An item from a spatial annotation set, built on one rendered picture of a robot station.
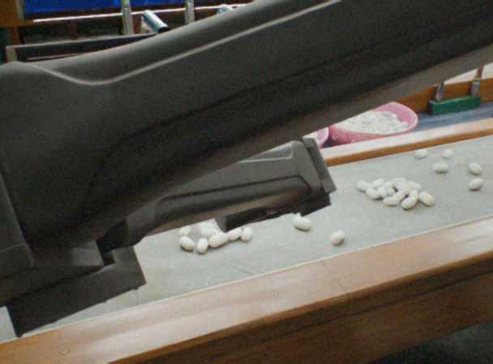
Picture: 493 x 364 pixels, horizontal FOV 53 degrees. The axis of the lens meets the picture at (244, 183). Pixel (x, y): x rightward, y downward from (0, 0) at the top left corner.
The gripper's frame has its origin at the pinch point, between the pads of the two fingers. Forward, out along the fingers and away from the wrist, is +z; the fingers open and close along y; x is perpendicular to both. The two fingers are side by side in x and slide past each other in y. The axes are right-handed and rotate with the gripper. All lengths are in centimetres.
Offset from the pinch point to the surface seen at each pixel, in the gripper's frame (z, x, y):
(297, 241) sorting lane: 10.3, 7.9, -10.4
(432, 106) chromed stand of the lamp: 56, -24, -84
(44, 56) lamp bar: -3.5, -27.7, 27.2
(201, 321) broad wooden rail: -3.7, 15.7, 12.5
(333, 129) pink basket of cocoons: 42, -19, -40
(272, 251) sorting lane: 9.3, 8.5, -4.8
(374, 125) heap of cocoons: 43, -18, -53
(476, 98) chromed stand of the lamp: 56, -24, -102
